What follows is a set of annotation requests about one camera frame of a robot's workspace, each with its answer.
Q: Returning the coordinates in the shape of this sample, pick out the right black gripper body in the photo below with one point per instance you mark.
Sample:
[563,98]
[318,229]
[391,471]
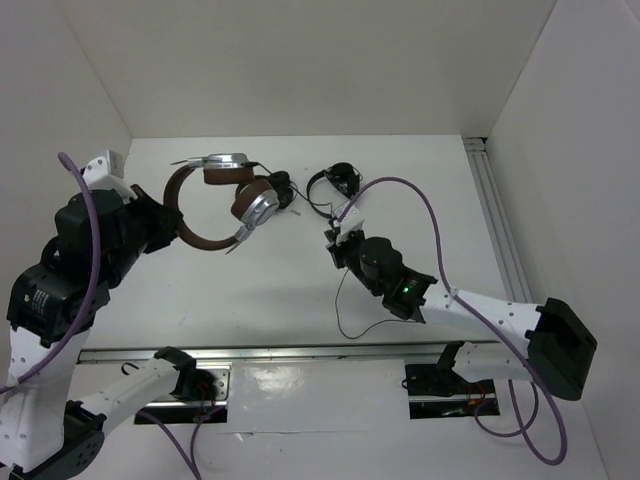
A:
[345,253]

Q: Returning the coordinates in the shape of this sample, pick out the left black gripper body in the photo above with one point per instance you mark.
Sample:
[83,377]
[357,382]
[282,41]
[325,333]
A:
[148,230]

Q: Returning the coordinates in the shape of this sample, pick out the brown silver headphones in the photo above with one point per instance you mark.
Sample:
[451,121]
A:
[219,199]

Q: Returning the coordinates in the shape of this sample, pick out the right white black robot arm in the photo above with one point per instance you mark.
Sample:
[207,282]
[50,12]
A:
[545,343]

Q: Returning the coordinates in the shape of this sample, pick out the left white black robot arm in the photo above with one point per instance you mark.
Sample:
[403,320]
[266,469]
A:
[52,308]

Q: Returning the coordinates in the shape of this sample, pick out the black headphones right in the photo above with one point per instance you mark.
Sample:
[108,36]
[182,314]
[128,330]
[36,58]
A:
[342,176]

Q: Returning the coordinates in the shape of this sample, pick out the black headphones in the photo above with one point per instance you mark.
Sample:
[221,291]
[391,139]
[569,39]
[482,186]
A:
[342,176]
[281,183]

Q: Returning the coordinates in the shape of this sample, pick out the black headphones left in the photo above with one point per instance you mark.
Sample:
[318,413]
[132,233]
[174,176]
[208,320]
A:
[281,183]

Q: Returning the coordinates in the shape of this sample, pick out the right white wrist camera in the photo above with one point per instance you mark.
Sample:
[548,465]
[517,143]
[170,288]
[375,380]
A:
[344,220]

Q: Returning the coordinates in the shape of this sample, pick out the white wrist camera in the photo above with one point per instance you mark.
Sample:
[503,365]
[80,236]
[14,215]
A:
[105,171]
[344,220]

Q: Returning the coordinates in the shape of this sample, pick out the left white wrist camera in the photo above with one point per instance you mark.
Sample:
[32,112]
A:
[105,171]

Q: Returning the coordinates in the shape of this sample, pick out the aluminium rail front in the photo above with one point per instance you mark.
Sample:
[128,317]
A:
[428,351]

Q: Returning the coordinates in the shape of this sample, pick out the aluminium rail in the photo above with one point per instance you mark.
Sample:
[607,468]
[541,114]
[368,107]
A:
[428,351]
[502,239]

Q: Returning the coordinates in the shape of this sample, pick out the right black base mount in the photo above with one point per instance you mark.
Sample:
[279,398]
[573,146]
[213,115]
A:
[428,380]

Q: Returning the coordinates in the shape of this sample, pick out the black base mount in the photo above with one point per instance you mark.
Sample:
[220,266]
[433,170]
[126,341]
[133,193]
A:
[208,383]
[428,380]

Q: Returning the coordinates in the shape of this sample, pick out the aluminium rail right side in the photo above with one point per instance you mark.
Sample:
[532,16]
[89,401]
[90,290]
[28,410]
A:
[502,239]

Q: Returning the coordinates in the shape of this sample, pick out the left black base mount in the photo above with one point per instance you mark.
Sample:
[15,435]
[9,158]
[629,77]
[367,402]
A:
[208,383]

